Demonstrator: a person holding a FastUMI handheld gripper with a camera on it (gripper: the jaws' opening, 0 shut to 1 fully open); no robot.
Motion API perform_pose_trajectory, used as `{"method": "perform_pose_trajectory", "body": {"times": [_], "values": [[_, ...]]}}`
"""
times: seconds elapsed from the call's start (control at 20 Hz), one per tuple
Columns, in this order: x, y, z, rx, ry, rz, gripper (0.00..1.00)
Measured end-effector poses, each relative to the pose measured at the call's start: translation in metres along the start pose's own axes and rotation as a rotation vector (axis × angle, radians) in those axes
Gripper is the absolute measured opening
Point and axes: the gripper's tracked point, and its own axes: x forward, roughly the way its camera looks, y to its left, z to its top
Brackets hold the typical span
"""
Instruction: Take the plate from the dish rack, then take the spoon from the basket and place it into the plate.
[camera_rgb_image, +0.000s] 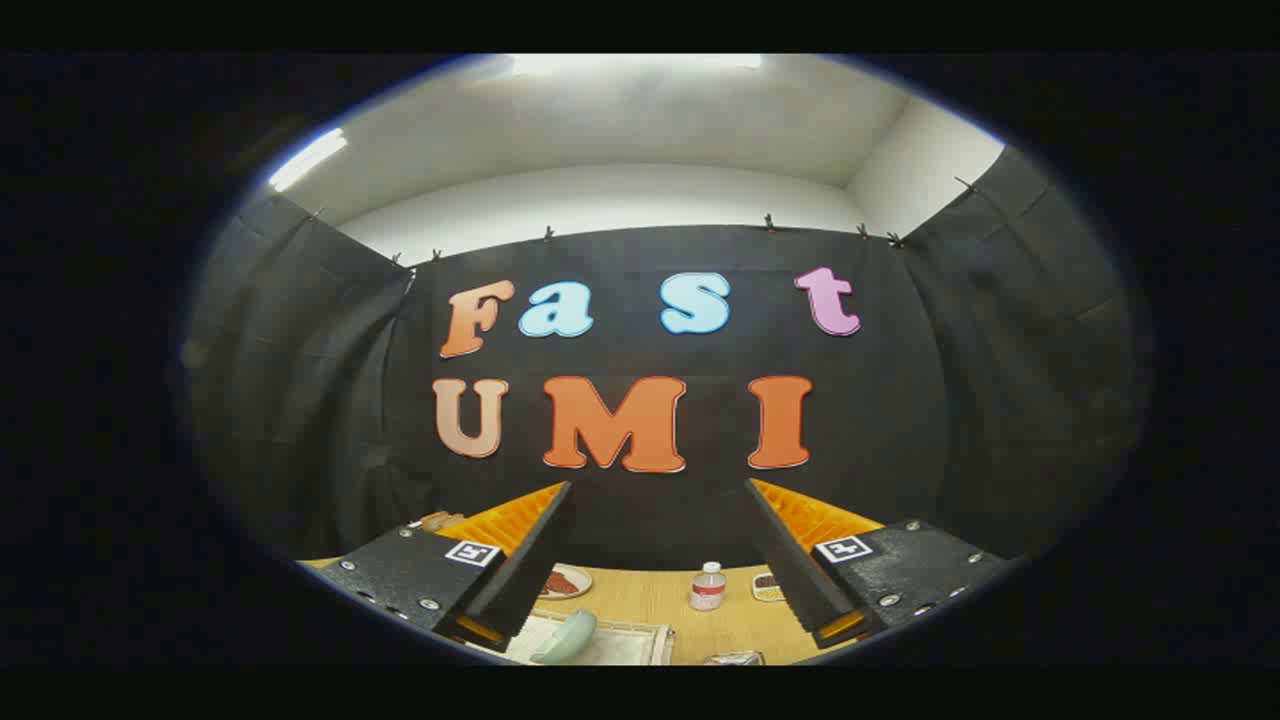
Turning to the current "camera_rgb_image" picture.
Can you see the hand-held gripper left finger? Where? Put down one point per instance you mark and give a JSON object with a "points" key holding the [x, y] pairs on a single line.
{"points": [[530, 570]]}

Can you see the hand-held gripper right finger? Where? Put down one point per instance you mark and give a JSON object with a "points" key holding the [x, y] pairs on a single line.
{"points": [[800, 580]]}

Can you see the light green plate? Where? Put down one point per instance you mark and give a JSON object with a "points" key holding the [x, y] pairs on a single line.
{"points": [[565, 635]]}

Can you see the white cookie plate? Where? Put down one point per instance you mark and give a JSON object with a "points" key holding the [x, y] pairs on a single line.
{"points": [[583, 579]]}

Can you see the brown cookie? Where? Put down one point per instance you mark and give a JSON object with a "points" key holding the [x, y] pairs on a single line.
{"points": [[560, 584]]}

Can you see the white divided tray of beans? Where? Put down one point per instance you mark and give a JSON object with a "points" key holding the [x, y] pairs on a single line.
{"points": [[765, 584]]}

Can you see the clear plastic water bottle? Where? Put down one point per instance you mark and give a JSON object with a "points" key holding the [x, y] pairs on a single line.
{"points": [[708, 592]]}

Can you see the brown toast slice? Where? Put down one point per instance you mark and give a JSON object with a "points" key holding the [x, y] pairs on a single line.
{"points": [[438, 519]]}

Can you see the ceiling light strip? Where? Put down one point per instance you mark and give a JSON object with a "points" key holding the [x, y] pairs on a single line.
{"points": [[308, 158], [635, 63]]}

